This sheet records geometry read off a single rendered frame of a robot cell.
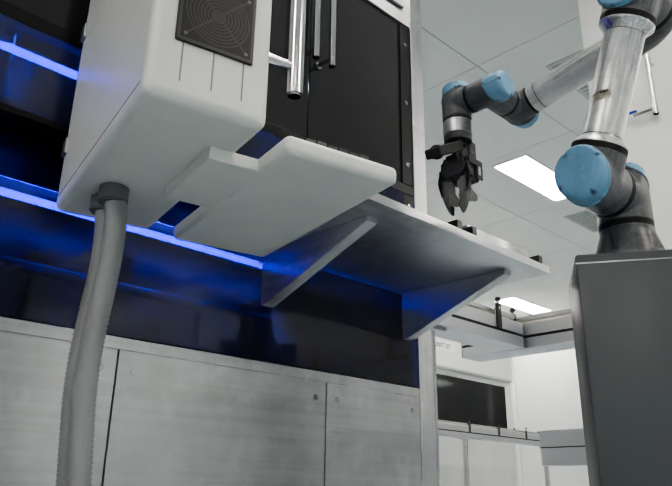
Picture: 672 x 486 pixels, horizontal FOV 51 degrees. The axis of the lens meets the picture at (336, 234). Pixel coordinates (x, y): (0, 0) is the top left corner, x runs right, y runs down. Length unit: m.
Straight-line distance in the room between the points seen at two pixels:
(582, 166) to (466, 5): 2.83
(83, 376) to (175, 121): 0.41
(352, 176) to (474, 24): 3.40
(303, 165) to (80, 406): 0.49
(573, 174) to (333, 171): 0.64
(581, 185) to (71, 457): 1.07
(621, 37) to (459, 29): 2.85
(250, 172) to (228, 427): 0.66
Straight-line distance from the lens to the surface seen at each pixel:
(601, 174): 1.51
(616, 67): 1.62
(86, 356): 1.14
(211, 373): 1.54
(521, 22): 4.46
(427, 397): 2.03
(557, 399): 10.85
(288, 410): 1.66
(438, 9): 4.28
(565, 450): 2.65
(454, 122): 1.83
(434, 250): 1.66
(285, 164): 1.04
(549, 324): 2.69
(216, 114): 0.98
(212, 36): 1.02
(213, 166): 1.07
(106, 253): 1.18
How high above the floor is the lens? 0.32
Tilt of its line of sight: 20 degrees up
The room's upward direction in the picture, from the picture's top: 1 degrees clockwise
